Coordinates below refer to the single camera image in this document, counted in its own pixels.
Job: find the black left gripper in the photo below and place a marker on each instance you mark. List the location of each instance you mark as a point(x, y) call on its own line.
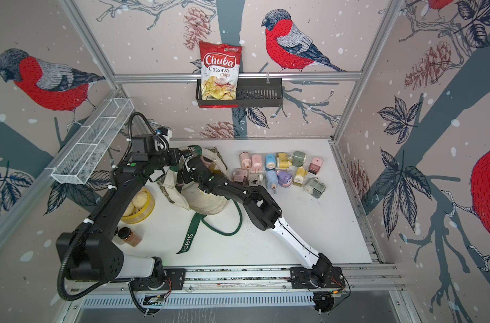
point(175, 155)

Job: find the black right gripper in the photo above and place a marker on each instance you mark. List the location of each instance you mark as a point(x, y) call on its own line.
point(183, 175)

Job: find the cream green-handled tote bag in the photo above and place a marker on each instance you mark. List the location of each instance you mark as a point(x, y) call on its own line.
point(189, 197)

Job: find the pink black-faced pencil sharpener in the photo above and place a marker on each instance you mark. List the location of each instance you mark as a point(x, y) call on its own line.
point(240, 176)

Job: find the cream pencil sharpener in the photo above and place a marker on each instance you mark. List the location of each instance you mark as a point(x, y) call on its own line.
point(256, 179)

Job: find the light blue pencil sharpener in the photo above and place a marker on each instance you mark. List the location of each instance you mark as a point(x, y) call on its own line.
point(272, 180)

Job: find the pink square pencil sharpener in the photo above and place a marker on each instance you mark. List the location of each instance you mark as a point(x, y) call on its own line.
point(315, 165)

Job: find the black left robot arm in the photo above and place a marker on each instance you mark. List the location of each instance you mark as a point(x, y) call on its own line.
point(89, 258)

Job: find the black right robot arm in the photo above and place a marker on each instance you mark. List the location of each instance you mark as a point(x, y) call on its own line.
point(266, 215)

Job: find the pink dark-faced pencil sharpener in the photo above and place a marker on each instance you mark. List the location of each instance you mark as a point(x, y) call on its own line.
point(207, 162)

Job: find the yellow bowl with buns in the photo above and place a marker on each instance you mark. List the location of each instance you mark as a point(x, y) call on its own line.
point(140, 207)

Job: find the brown spice jar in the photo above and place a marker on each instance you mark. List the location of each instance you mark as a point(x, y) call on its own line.
point(129, 236)

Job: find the red Chuba cassava chips bag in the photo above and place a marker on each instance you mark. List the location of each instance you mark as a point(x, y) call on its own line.
point(220, 67)

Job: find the white wire mesh shelf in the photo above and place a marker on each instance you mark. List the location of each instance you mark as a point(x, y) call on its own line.
point(95, 138)

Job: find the black wire wall basket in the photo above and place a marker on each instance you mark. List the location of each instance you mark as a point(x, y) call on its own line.
point(250, 93)

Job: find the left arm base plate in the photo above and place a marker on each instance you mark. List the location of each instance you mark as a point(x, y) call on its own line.
point(167, 280)

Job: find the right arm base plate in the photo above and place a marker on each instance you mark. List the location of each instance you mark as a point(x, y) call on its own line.
point(302, 278)

